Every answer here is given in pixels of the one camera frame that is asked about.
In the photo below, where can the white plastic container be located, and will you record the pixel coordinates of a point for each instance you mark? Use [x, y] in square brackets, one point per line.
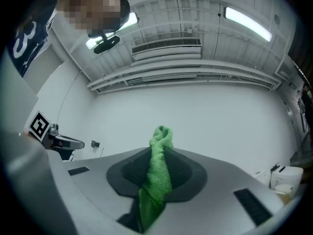
[286, 177]

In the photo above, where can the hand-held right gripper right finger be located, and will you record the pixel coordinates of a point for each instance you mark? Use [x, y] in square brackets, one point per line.
[215, 180]

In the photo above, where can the person's head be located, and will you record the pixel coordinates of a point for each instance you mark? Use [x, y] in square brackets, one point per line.
[93, 8]

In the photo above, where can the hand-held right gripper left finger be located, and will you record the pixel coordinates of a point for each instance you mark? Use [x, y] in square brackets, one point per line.
[97, 192]

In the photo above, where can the person's navy shirt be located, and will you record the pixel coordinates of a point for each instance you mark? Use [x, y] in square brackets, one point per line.
[36, 50]

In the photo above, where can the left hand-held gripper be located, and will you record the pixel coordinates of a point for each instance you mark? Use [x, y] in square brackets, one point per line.
[39, 126]

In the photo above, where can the black wall socket box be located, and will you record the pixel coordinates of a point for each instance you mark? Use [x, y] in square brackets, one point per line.
[95, 144]

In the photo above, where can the green cloth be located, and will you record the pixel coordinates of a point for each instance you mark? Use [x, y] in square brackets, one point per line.
[157, 177]

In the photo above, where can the white ceiling air conditioner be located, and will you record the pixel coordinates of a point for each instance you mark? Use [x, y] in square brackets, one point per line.
[168, 49]

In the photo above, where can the white ceiling pipe rack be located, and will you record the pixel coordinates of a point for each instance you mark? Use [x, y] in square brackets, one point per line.
[185, 78]

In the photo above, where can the black head-worn camera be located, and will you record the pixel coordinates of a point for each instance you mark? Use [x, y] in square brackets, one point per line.
[107, 44]

